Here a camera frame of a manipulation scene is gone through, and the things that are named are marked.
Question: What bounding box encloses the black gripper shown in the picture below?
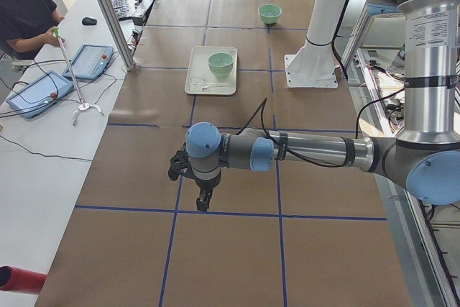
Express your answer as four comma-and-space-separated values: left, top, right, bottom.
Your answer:
195, 176, 221, 211

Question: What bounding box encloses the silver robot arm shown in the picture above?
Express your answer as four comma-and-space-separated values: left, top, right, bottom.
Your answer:
180, 0, 459, 211

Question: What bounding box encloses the white plastic spoon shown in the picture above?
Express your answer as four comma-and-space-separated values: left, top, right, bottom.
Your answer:
201, 83, 231, 91

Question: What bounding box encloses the green bowl on tray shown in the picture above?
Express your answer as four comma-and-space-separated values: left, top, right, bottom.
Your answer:
212, 72, 230, 78

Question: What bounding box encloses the cream bear tray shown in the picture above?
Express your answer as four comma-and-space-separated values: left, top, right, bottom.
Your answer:
185, 46, 237, 96

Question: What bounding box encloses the reacher grabber stick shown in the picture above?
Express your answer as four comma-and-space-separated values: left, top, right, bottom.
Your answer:
52, 27, 104, 127

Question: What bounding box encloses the far blue teach pendant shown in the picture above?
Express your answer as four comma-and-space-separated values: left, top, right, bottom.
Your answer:
70, 44, 114, 81

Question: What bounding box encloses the blue teach pendant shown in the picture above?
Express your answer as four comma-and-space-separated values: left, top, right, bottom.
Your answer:
70, 44, 114, 81
6, 70, 74, 119

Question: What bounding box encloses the green bowl with ice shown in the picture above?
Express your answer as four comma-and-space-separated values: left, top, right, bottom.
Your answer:
258, 4, 282, 25

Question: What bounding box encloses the near blue teach pendant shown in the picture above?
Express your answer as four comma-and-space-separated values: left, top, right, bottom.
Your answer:
6, 70, 74, 119

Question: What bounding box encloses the red cylinder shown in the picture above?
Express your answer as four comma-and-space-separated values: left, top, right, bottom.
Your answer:
1, 266, 47, 295

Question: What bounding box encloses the black computer mouse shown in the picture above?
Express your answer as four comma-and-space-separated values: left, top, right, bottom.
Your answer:
81, 17, 98, 26

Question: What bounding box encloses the black keyboard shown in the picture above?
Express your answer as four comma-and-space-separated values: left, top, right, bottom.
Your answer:
110, 0, 131, 21

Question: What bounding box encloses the seated person black shirt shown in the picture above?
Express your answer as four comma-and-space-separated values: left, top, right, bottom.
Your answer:
1, 0, 64, 60

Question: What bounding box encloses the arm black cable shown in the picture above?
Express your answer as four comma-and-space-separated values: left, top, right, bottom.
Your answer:
236, 97, 407, 168

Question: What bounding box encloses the white camera mast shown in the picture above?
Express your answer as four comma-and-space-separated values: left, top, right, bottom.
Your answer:
285, 0, 348, 88

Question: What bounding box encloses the aluminium frame post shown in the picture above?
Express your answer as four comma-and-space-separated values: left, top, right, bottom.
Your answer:
97, 0, 136, 71

